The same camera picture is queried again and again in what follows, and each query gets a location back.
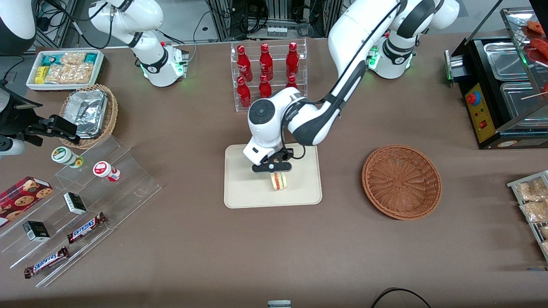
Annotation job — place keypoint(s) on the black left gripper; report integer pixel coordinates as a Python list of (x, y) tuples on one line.
[(284, 156)]

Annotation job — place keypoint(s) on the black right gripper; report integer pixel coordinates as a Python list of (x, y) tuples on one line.
[(26, 122)]

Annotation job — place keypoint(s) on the triangular sandwich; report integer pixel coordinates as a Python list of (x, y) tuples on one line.
[(278, 182)]

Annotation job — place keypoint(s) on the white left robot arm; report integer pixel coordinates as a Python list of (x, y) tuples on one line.
[(364, 25)]

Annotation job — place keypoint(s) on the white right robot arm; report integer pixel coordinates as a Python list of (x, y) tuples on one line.
[(150, 64)]

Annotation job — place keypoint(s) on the silver foil tray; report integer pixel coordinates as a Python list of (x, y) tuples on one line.
[(87, 111)]

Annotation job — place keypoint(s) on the cream rectangular serving tray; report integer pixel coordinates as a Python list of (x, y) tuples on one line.
[(244, 188)]

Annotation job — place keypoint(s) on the oval light wicker basket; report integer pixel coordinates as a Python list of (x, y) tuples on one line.
[(112, 115)]

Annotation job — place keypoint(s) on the round brown wicker basket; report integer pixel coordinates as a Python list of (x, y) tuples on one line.
[(402, 182)]

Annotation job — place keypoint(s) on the tray of packaged pastries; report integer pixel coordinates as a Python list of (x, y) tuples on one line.
[(513, 185)]

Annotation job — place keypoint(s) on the green-lid white cup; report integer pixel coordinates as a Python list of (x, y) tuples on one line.
[(64, 155)]

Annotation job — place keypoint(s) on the red-lid white cup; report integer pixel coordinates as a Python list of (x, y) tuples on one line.
[(104, 170)]

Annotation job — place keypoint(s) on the clear cracker pack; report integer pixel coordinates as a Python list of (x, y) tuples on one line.
[(72, 58), (58, 74), (82, 73)]

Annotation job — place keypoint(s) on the yellow snack pack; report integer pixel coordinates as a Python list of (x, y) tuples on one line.
[(40, 75)]

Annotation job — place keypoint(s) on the small black box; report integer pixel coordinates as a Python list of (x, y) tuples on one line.
[(75, 203), (36, 231)]

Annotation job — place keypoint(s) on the teal snack pack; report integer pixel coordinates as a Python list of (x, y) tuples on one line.
[(51, 60), (90, 58)]

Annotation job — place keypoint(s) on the white rectangular snack box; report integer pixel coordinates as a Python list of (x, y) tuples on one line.
[(100, 68)]

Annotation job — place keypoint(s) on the red cola bottle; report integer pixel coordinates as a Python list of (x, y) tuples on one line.
[(292, 62), (244, 64), (291, 82), (244, 96), (266, 64), (265, 90)]

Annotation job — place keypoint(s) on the red cookie box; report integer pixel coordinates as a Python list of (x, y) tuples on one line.
[(21, 199)]

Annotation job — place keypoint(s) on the clear acrylic stepped display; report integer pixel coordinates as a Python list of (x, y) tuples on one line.
[(128, 184)]

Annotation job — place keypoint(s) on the brown Snickers bar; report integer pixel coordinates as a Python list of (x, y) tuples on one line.
[(46, 262), (85, 228)]

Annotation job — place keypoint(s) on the clear acrylic bottle rack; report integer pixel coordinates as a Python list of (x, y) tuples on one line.
[(277, 64)]

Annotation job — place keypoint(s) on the white terminal block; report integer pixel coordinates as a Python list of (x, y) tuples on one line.
[(277, 32)]

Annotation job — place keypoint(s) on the small grey device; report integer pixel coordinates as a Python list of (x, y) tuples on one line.
[(279, 304)]

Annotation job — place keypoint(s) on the black glass food warmer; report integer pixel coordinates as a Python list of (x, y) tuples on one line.
[(483, 128)]

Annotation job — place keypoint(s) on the steel warmer pan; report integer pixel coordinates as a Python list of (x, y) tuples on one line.
[(522, 107), (505, 60)]

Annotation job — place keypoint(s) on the clear pastry pack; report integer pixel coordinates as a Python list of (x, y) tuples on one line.
[(544, 232), (535, 211), (531, 190), (545, 248)]

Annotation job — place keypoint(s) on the small blue object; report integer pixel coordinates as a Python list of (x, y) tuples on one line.
[(537, 269)]

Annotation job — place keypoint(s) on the red sausage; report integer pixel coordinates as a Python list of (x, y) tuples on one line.
[(537, 27), (540, 47)]

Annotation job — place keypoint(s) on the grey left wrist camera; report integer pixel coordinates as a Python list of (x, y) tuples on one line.
[(257, 155)]

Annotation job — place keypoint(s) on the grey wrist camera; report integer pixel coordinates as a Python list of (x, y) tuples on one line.
[(257, 155), (10, 147)]

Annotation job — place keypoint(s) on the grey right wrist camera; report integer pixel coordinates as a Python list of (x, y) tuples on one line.
[(10, 147)]

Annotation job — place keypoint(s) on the aluminium equipment frame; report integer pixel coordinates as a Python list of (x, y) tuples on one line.
[(224, 19)]

